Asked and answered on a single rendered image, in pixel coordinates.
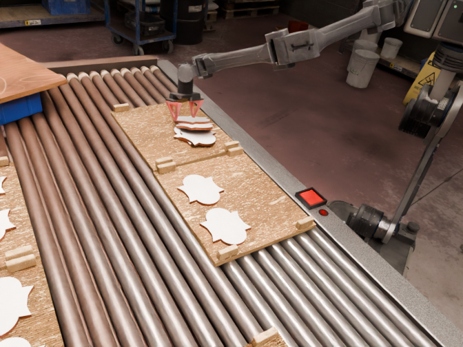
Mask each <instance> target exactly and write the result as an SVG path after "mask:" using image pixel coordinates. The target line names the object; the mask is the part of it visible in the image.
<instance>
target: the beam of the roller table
mask: <svg viewBox="0 0 463 347"><path fill-rule="evenodd" d="M157 68H158V69H159V70H160V71H161V72H162V73H163V74H164V75H165V76H166V77H167V78H168V79H169V80H170V81H171V82H172V83H173V84H174V85H175V86H176V87H177V88H178V77H177V71H178V69H177V68H176V67H175V66H174V65H173V64H171V63H170V62H169V61H168V60H162V61H157ZM193 92H197V93H200V97H201V98H204V102H203V104H202V105H201V107H200V110H201V111H202V112H203V113H204V114H205V115H206V116H208V117H209V118H210V119H211V120H212V121H213V122H214V123H215V124H216V125H217V126H218V127H220V128H221V129H222V130H223V131H224V132H225V133H226V134H227V135H228V136H229V137H230V138H231V139H232V140H233V141H235V140H237V141H238V142H239V145H238V146H239V147H242V148H243V152H244V153H245V154H246V155H247V156H248V157H249V158H250V159H251V160H252V161H253V162H254V163H255V164H256V165H257V166H258V167H259V168H260V169H261V170H262V171H263V172H264V173H265V174H266V175H267V176H268V177H269V178H270V179H271V180H272V181H273V182H274V183H275V184H276V185H277V186H278V187H279V188H280V189H282V190H283V191H284V192H285V193H286V194H287V195H288V196H289V197H290V198H291V199H292V200H293V201H294V202H295V203H296V204H297V205H298V206H299V207H300V208H301V209H302V210H303V211H304V212H305V213H306V214H307V215H308V216H311V215H312V216H313V217H314V222H315V223H316V226H317V227H318V228H319V229H320V230H321V231H322V232H323V233H324V234H325V235H326V236H327V237H328V238H329V239H330V240H331V241H332V242H333V243H334V244H335V245H336V246H337V247H338V248H339V249H340V250H341V251H342V252H343V253H344V254H345V255H346V256H347V257H348V258H349V259H350V260H351V261H352V262H353V263H354V264H355V265H356V266H357V267H358V268H359V269H360V270H361V271H362V272H363V273H364V274H365V275H366V276H367V277H368V278H369V279H370V280H371V281H372V282H373V283H374V284H375V285H376V286H377V287H378V288H379V289H380V290H381V291H382V292H383V293H384V294H385V295H386V296H387V297H388V298H389V299H390V300H391V301H392V302H393V303H394V304H395V305H396V306H397V307H398V308H399V309H400V310H401V311H402V312H403V313H404V314H405V315H406V316H407V317H408V318H409V319H410V320H411V321H412V322H413V323H414V324H415V325H416V326H417V327H418V328H419V329H420V330H421V331H422V332H423V333H424V334H425V335H426V336H427V337H428V338H429V339H430V340H431V341H432V342H433V343H434V344H435V345H436V346H437V347H463V332H462V331H461V330H460V329H459V328H458V327H457V326H456V325H455V324H454V323H453V322H452V321H451V320H450V319H449V318H448V317H446V316H445V315H444V314H443V313H442V312H441V311H440V310H438V309H437V308H436V307H435V306H434V305H433V304H432V303H431V302H430V301H429V300H428V299H427V298H425V296H423V294H421V293H420V292H419V291H418V290H417V289H416V288H415V287H414V286H413V285H411V284H410V283H409V282H408V281H407V280H406V279H405V278H404V277H402V276H401V275H400V274H399V273H398V272H397V271H396V270H395V269H394V268H393V267H392V266H391V265H390V264H389V263H388V262H387V261H386V260H384V259H383V258H382V257H381V256H380V255H379V254H378V253H377V252H375V251H374V250H373V249H372V248H371V247H370V246H369V245H368V244H367V243H366V242H365V241H364V240H363V239H362V238H361V237H360V236H359V235H357V234H356V233H355V232H354V231H353V230H352V229H351V228H349V227H348V226H347V225H346V224H345V223H344V222H343V221H342V220H341V219H340V218H339V217H338V216H337V215H336V214H335V213H334V212H332V211H331V210H330V209H329V208H328V207H327V206H326V205H322V206H320V207H317V208H315V209H312V210H308V208H306V206H305V205H303V204H302V203H301V202H300V201H299V200H298V199H297V198H296V197H295V193H296V192H298V191H302V190H304V189H307V188H306V187H305V186H304V185H303V184H302V183H301V182H300V181H299V180H298V179H297V178H295V177H294V176H293V175H292V174H291V173H290V172H289V171H288V170H286V169H285V168H284V167H283V166H282V165H281V164H280V163H279V162H278V161H277V160H276V159H275V158H274V157H273V156H272V155H271V154H269V153H268V152H267V151H266V150H265V149H264V148H263V147H262V146H260V145H259V144H258V143H257V142H256V141H255V140H254V139H253V138H252V137H251V136H250V135H249V134H248V133H247V132H246V131H245V130H244V129H242V128H241V127H240V126H239V125H238V124H237V123H236V122H235V121H233V120H232V119H231V118H230V117H229V116H228V115H227V114H226V113H225V112H224V111H223V110H222V109H221V108H220V107H219V106H217V105H216V104H215V103H214V102H213V101H212V100H211V99H210V98H209V97H208V96H206V95H205V94H204V93H203V92H202V91H201V90H200V89H199V88H197V87H196V86H195V84H193ZM320 209H324V210H326V211H327V212H328V213H329V215H327V216H323V215H320V214H319V212H318V211H319V210H320Z"/></svg>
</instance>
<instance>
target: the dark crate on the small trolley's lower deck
mask: <svg viewBox="0 0 463 347"><path fill-rule="evenodd" d="M124 14H125V15H124V16H125V18H124V19H125V22H124V23H125V25H126V26H127V27H129V28H131V29H132V30H134V31H136V19H135V18H136V12H129V13H124ZM164 32H165V20H163V19H161V18H159V17H157V16H154V15H153V14H150V13H148V12H146V11H140V12H139V33H140V34H142V35H144V36H149V35H153V34H161V33H164Z"/></svg>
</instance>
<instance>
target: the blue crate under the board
mask: <svg viewBox="0 0 463 347"><path fill-rule="evenodd" d="M39 112H42V106H41V99H40V94H39V92H37V93H34V94H31V95H27V96H24V97H21V98H17V99H14V100H11V101H8V102H4V103H1V104H0V125H4V124H6V123H10V122H12V121H15V120H19V119H21V118H25V117H26V116H30V115H33V114H36V113H39Z"/></svg>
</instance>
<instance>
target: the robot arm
mask: <svg viewBox="0 0 463 347"><path fill-rule="evenodd" d="M410 2H411V0H367V1H365V2H363V7H364V8H363V9H361V10H360V11H359V12H358V13H356V14H355V15H353V16H350V17H347V18H346V19H343V20H340V21H337V22H335V23H332V24H331V25H328V26H325V27H323V28H320V29H318V30H315V28H313V29H309V30H303V31H299V32H294V33H290V34H289V32H288V28H285V29H282V30H277V31H274V32H270V33H268V34H266V35H265V37H266V40H267V42H266V44H264V45H259V46H255V47H252V48H246V49H242V50H236V51H233V52H227V53H218V52H215V53H214V52H213V53H210V54H207V53H203V54H199V55H197V56H193V57H192V60H193V65H192V64H191V63H188V62H187V61H186V62H185V63H181V64H178V71H177V77H178V92H172V93H169V98H166V99H165V102H166V104H167V106H168V108H169V110H170V112H171V114H172V118H173V119H174V120H175V121H177V119H178V115H179V112H180V109H181V103H178V102H177V100H180V99H183V98H188V101H189V107H190V111H191V115H192V118H195V117H196V115H197V112H198V110H199V109H200V107H201V105H202V104H203V102H204V98H201V97H200V93H197V92H193V82H194V80H193V78H194V76H197V77H198V79H201V78H203V79H206V78H210V77H212V76H213V73H215V72H219V71H220V70H222V69H226V68H231V67H238V66H243V65H251V64H255V63H270V64H272V65H273V68H274V71H277V70H286V69H289V68H290V69H291V68H293V67H295V66H296V62H298V61H303V60H307V59H313V58H316V57H318V56H320V53H319V52H321V50H322V49H323V48H325V47H327V46H328V45H330V44H332V43H334V42H336V41H339V40H340V39H343V38H345V37H347V36H350V35H352V34H355V33H356V32H359V31H361V30H363V29H367V34H377V33H379V32H381V31H384V30H388V29H391V28H394V27H395V26H396V27H400V26H401V25H402V23H403V21H404V18H405V15H406V13H407V10H408V8H409V5H410ZM195 60H196V62H195ZM196 64H197V66H198V68H197V66H196ZM198 71H199V72H198ZM199 73H200V74H199ZM194 103H198V104H197V107H196V110H195V112H194ZM173 105H174V106H175V107H176V114H175V115H174V110H173V108H172V106H173Z"/></svg>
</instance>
